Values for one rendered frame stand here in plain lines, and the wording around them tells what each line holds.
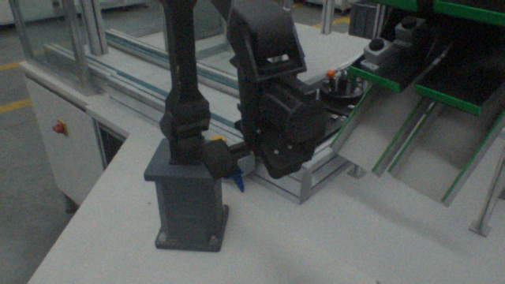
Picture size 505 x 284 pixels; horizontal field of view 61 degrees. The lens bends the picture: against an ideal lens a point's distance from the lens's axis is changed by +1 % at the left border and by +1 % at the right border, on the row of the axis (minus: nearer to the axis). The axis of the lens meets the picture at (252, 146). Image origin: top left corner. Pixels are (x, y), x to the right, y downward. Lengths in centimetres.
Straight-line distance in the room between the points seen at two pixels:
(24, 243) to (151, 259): 157
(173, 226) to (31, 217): 176
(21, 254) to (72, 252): 140
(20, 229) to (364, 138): 198
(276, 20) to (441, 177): 57
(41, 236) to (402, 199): 187
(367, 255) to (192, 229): 38
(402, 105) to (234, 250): 51
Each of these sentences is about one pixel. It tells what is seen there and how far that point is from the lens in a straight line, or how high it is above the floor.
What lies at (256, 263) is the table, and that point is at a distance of 93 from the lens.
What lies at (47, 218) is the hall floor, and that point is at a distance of 259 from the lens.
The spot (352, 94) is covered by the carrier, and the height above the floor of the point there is 99.
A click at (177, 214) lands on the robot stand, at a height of 96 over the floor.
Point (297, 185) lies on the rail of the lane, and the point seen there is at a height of 92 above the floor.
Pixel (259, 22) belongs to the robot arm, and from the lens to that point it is 51.
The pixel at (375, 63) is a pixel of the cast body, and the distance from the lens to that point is 92.
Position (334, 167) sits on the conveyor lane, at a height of 90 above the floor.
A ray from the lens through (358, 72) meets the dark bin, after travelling 95.
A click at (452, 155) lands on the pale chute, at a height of 106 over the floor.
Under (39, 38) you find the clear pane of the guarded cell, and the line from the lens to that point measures 199.
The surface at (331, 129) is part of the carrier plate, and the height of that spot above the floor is 97.
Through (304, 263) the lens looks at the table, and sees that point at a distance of 94.
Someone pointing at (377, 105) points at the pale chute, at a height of 110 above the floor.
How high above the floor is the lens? 154
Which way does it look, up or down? 32 degrees down
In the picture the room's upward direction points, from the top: straight up
